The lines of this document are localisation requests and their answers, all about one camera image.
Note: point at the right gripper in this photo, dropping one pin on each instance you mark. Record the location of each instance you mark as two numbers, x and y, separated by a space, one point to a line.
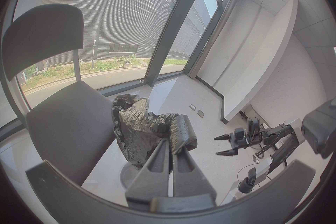
240 144

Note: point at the white trash bin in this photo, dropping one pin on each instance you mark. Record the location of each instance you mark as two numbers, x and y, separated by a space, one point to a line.
127 177

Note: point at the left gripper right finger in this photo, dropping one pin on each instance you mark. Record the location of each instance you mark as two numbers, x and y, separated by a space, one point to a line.
191 183

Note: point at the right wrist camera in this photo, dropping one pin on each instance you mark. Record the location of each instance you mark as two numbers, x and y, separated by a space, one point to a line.
239 133

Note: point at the black plastic bag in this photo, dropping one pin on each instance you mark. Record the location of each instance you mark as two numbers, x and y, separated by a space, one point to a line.
139 125

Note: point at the dark grey chair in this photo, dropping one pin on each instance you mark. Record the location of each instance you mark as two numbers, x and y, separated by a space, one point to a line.
68 125

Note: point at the window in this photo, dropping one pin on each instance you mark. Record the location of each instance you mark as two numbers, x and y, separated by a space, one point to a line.
174 34

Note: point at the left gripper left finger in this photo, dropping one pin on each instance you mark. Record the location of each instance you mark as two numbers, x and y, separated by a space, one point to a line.
157 181

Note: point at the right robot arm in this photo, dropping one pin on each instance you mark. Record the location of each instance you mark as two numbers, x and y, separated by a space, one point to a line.
286 149

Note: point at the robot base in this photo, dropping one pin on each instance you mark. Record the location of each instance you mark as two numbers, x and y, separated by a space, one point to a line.
259 171

